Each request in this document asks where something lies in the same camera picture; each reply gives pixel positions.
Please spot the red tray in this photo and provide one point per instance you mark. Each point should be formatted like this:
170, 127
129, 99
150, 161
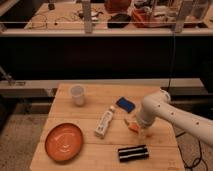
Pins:
142, 20

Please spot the metal post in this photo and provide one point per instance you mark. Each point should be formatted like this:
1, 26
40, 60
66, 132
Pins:
184, 11
86, 7

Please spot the orange pepper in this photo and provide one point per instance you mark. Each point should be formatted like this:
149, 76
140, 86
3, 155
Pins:
132, 126

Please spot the black bowl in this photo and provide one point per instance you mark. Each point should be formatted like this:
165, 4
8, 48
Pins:
119, 20

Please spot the metal post left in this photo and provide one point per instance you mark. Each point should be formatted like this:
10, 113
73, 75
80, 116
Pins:
86, 7

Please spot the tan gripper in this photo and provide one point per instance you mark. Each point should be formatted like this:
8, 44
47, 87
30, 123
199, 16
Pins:
143, 132

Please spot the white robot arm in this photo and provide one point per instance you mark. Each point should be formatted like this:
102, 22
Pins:
157, 104

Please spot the black white striped block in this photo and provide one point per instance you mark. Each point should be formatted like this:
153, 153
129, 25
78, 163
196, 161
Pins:
133, 153

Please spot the metal post right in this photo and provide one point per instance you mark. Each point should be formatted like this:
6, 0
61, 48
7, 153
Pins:
184, 11

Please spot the blue sponge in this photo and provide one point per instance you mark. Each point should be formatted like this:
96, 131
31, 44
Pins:
125, 104

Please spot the wooden cutting board table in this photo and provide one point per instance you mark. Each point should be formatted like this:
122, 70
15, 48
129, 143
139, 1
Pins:
101, 154

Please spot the orange plate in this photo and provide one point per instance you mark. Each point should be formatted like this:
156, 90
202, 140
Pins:
64, 142

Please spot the white squeeze bottle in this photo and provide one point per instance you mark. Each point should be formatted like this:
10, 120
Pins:
104, 122

